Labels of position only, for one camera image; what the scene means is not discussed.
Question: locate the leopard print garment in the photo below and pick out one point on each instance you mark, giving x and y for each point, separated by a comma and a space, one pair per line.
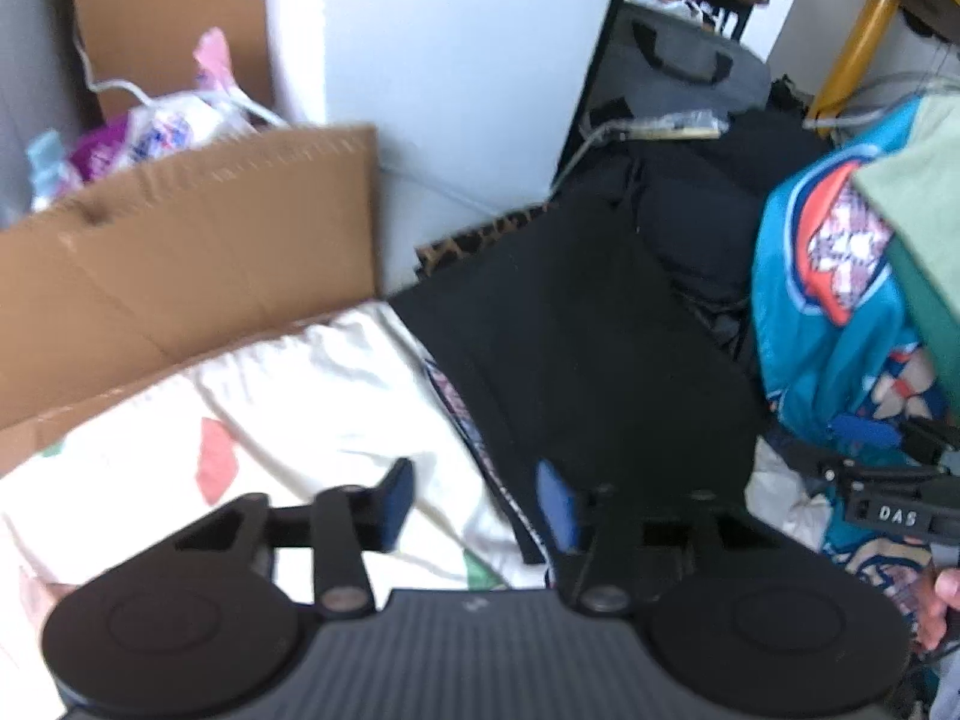
465, 240

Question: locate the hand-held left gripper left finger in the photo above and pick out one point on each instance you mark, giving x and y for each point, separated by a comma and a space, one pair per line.
397, 502

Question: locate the table with yellow leg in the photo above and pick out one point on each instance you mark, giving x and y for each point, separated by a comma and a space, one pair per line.
859, 37

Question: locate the tall cardboard box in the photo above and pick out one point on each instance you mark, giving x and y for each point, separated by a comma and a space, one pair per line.
172, 7

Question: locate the silver foil packet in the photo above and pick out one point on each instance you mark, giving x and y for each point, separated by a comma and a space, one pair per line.
675, 126

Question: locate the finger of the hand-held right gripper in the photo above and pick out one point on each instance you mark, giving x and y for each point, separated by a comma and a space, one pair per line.
862, 429
930, 442

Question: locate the black smocked-waist garment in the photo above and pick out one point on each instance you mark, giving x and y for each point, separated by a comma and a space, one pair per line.
585, 352

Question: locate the folded cardboard sheet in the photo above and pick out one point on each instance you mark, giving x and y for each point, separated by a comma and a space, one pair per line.
187, 255

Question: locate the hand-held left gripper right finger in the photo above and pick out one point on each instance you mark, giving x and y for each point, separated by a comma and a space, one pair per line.
559, 506

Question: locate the person's right hand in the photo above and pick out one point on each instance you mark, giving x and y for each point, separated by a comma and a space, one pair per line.
941, 607

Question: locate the pink packet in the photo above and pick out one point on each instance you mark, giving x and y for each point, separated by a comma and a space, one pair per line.
214, 60

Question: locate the green cloth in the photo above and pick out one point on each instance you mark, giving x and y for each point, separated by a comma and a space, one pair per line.
922, 240

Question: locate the cream bear-print bed sheet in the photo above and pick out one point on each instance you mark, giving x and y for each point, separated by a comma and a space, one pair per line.
300, 405

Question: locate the teal cartoon print cloth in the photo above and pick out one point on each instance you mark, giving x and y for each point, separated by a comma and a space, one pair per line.
795, 330

